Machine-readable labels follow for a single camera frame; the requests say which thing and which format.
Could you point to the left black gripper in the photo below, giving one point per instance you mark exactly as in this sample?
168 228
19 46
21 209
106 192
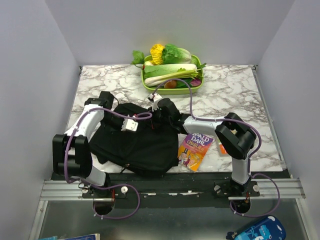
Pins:
122 121

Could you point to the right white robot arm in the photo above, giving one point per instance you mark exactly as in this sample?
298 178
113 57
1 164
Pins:
236 137

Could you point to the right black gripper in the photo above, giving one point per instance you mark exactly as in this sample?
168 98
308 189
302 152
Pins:
153 113

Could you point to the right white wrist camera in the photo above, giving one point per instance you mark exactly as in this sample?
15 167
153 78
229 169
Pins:
155 98

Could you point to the aluminium rail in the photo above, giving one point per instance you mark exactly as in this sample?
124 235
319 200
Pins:
283 188

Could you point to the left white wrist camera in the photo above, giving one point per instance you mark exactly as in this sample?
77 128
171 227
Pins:
129 125

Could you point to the yellow flower vegetable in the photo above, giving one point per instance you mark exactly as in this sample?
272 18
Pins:
156 52

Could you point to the green vegetable tray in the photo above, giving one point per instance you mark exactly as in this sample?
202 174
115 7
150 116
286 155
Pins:
183 85

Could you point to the Roald Dahl Charlie book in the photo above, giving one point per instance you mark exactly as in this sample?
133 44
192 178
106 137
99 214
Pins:
193 149

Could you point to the green celery stalks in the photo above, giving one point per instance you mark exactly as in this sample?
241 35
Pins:
183 74

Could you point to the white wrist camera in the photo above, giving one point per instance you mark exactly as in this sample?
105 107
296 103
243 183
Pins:
155 98
129 125

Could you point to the blue pencil case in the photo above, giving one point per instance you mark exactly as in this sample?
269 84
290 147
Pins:
266 228

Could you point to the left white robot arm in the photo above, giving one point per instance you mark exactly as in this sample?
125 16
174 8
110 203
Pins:
71 152

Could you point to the long white green cabbage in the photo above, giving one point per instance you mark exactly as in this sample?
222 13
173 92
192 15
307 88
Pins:
164 69

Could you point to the black student backpack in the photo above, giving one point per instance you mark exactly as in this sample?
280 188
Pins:
150 151

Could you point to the green lettuce head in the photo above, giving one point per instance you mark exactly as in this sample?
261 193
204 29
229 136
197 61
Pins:
171 54

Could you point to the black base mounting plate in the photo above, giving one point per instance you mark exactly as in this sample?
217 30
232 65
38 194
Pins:
173 190

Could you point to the green leaf sprig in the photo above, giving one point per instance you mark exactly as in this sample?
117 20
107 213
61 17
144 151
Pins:
138 58

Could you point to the orange 78-Storey Treehouse book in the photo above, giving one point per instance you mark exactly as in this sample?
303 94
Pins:
222 151

